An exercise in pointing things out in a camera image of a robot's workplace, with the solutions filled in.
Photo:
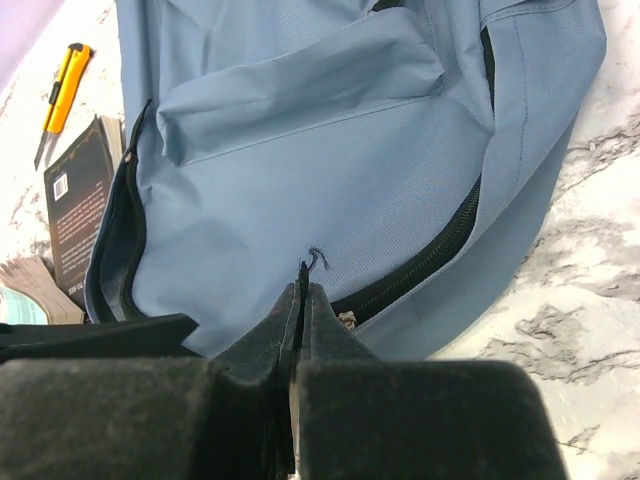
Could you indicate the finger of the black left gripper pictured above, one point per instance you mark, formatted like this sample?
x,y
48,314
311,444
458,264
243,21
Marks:
x,y
144,338

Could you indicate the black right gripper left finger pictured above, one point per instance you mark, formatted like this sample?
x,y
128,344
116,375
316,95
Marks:
x,y
155,418

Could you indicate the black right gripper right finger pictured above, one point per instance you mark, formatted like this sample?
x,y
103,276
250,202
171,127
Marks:
x,y
364,418

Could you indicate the teal paperback book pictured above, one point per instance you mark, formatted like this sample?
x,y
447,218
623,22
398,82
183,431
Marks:
x,y
30,296

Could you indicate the blue backpack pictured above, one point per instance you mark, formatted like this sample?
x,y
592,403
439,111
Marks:
x,y
414,144

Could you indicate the black paperback book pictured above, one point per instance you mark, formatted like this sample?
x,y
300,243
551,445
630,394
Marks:
x,y
77,186

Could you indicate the yellow utility knife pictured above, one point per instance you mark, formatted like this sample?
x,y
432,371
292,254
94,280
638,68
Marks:
x,y
63,92

